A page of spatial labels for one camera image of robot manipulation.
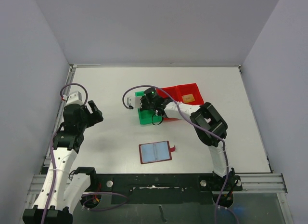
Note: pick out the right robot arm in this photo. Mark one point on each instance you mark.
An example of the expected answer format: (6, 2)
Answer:
(209, 125)

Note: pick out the red leather card holder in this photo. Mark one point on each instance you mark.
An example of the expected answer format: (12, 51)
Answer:
(156, 152)

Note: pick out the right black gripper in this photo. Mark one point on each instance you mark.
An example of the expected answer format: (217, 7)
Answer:
(144, 103)

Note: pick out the red bin with gold card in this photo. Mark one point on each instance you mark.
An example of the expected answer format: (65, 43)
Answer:
(191, 88)

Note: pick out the gold credit card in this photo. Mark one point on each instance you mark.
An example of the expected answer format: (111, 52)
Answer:
(188, 98)

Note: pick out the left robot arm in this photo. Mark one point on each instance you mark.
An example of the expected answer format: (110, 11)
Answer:
(58, 198)

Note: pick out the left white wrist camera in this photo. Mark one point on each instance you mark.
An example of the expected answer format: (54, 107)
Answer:
(73, 98)

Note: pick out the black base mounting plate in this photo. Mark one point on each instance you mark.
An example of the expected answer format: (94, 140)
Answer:
(159, 189)

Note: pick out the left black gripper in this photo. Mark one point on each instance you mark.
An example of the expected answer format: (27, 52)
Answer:
(96, 114)

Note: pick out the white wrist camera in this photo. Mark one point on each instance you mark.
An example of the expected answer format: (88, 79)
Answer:
(134, 102)
(73, 98)

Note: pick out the red bin with black card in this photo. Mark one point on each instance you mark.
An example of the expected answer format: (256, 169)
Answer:
(172, 91)

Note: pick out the aluminium front rail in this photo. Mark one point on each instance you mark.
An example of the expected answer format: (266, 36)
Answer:
(262, 183)

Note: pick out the green plastic bin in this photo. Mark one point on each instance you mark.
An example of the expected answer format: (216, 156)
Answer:
(148, 117)

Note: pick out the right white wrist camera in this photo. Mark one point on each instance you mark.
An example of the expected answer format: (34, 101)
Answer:
(134, 102)

